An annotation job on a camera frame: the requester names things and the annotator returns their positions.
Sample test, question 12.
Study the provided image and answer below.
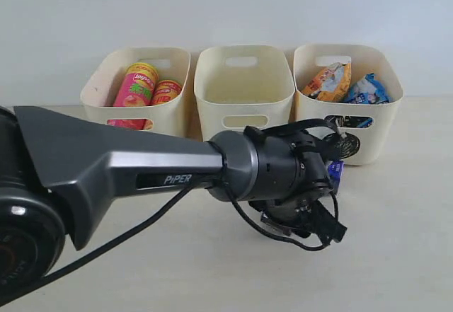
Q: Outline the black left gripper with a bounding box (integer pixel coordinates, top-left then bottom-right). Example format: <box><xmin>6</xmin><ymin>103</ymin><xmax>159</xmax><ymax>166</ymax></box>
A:
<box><xmin>258</xmin><ymin>127</ymin><xmax>340</xmax><ymax>238</ymax></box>

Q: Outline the white and blue milk carton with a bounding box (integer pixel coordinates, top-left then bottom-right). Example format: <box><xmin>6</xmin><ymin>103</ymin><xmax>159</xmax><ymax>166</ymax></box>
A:
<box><xmin>327</xmin><ymin>161</ymin><xmax>344</xmax><ymax>195</ymax></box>

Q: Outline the orange snack bag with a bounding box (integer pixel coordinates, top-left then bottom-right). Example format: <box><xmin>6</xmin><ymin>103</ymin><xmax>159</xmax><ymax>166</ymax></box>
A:
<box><xmin>302</xmin><ymin>62</ymin><xmax>352</xmax><ymax>103</ymax></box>

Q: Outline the blue snack bag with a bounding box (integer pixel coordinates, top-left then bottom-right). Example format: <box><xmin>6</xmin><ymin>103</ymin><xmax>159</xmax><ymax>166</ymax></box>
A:
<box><xmin>323</xmin><ymin>73</ymin><xmax>390</xmax><ymax>129</ymax></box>

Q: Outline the yellow chips can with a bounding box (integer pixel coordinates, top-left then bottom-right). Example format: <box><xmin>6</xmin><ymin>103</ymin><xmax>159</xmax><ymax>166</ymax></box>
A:
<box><xmin>143</xmin><ymin>79</ymin><xmax>183</xmax><ymax>130</ymax></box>

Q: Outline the pink chips can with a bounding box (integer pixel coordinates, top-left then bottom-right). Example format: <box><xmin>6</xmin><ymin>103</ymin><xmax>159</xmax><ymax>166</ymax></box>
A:
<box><xmin>113</xmin><ymin>62</ymin><xmax>159</xmax><ymax>108</ymax></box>

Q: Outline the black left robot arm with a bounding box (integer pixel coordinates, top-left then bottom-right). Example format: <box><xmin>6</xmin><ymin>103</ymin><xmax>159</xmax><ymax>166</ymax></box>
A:
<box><xmin>1</xmin><ymin>107</ymin><xmax>345</xmax><ymax>293</ymax></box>

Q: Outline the cream bin with circle mark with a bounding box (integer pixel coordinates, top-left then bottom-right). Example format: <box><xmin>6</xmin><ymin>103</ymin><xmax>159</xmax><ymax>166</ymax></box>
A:
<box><xmin>293</xmin><ymin>44</ymin><xmax>403</xmax><ymax>166</ymax></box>

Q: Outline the cream bin with square mark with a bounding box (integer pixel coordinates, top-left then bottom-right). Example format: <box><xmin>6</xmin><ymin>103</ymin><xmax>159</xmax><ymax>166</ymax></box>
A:
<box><xmin>194</xmin><ymin>45</ymin><xmax>295</xmax><ymax>140</ymax></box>

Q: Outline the cream bin with triangle mark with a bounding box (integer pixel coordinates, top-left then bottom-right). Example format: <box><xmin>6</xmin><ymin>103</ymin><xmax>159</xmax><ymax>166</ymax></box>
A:
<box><xmin>80</xmin><ymin>47</ymin><xmax>191</xmax><ymax>137</ymax></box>

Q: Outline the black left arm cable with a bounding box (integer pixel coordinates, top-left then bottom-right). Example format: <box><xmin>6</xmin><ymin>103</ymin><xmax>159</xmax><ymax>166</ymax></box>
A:
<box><xmin>6</xmin><ymin>119</ymin><xmax>346</xmax><ymax>309</ymax></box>

